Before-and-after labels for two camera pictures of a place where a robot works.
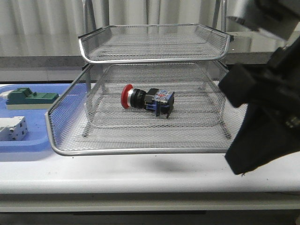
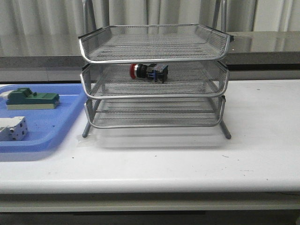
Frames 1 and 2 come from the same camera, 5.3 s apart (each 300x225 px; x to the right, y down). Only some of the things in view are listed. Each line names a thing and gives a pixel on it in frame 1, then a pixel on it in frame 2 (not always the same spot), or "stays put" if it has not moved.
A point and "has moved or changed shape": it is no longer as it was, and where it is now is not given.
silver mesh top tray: [153, 42] stays put
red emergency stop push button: [161, 101] → [155, 71]
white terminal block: [13, 128] stays put
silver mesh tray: [142, 108] has moved or changed shape
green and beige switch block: [23, 98] stays put
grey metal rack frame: [157, 77] stays put
